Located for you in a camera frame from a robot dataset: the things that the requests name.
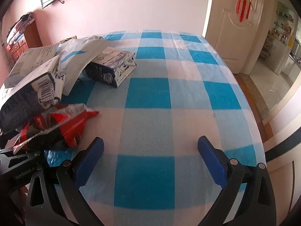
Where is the pile of folded blankets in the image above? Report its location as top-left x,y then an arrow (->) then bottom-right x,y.
6,12 -> 36,45

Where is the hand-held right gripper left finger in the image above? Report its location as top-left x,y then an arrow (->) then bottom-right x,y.
25,137 -> 105,226

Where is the white blue mailer package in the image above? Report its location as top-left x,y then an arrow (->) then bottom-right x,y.
56,36 -> 109,97

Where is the red black snack packet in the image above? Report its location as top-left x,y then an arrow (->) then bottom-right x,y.
13,104 -> 100,154

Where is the kitchen shelf with goods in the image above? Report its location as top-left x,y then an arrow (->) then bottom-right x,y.
261,1 -> 297,59

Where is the cream door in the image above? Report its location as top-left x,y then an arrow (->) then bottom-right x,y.
202,0 -> 266,74

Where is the white furniture panel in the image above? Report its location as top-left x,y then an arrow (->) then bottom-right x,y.
262,108 -> 301,208

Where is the white kitchen cabinet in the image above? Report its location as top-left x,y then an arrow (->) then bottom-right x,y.
281,52 -> 301,80

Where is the red hanging door ornament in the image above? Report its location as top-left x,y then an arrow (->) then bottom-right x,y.
236,0 -> 261,22

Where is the brown wooden cabinet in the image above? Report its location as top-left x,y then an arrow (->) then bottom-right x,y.
9,20 -> 43,64

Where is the small dark blue white bag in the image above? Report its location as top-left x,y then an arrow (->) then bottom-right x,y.
79,47 -> 137,88

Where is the blue white checkered tablecloth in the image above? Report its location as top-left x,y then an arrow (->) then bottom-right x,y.
0,29 -> 267,226

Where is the large dark blue white bag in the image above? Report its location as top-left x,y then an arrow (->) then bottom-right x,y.
0,44 -> 67,134

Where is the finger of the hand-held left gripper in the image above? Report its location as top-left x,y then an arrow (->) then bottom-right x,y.
0,148 -> 46,170

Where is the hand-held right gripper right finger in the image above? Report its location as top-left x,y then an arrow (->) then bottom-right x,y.
198,135 -> 277,226

